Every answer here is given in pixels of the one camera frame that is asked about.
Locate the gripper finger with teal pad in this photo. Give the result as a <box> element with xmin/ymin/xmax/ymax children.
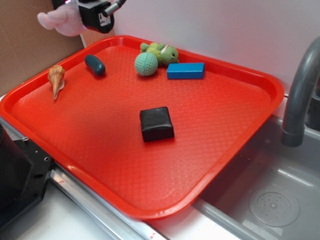
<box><xmin>77</xmin><ymin>0</ymin><xmax>115</xmax><ymax>34</ymax></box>

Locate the pink plush bunny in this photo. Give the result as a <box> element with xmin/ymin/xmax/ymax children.
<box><xmin>37</xmin><ymin>2</ymin><xmax>86</xmax><ymax>37</ymax></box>

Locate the dark teal oblong capsule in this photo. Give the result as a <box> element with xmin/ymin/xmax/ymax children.
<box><xmin>84</xmin><ymin>54</ymin><xmax>106</xmax><ymax>76</ymax></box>

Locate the tan spiral seashell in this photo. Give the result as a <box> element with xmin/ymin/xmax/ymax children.
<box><xmin>47</xmin><ymin>65</ymin><xmax>66</xmax><ymax>100</ymax></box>

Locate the green textured ball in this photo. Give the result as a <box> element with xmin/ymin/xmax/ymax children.
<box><xmin>134</xmin><ymin>52</ymin><xmax>158</xmax><ymax>77</ymax></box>

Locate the brown cardboard panel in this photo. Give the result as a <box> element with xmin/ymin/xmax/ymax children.
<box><xmin>0</xmin><ymin>0</ymin><xmax>107</xmax><ymax>96</ymax></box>

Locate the green plush turtle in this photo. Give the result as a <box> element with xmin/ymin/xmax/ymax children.
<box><xmin>140</xmin><ymin>42</ymin><xmax>180</xmax><ymax>66</ymax></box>

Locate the blue rectangular block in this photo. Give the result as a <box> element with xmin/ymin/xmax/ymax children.
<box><xmin>166</xmin><ymin>62</ymin><xmax>205</xmax><ymax>80</ymax></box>

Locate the black square pouch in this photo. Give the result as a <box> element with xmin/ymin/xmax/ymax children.
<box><xmin>139</xmin><ymin>106</ymin><xmax>175</xmax><ymax>142</ymax></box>

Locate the red plastic tray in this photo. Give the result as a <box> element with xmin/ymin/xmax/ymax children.
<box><xmin>0</xmin><ymin>36</ymin><xmax>284</xmax><ymax>220</ymax></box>

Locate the grey sink faucet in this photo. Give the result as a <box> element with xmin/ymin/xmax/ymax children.
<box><xmin>280</xmin><ymin>37</ymin><xmax>320</xmax><ymax>147</ymax></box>

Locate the grey plastic sink basin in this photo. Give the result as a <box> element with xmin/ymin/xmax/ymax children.
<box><xmin>194</xmin><ymin>116</ymin><xmax>320</xmax><ymax>240</ymax></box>

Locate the silver cable connector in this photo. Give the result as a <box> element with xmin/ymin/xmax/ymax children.
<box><xmin>102</xmin><ymin>0</ymin><xmax>126</xmax><ymax>17</ymax></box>

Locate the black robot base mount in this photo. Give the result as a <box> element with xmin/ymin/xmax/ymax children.
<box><xmin>0</xmin><ymin>126</ymin><xmax>53</xmax><ymax>230</ymax></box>

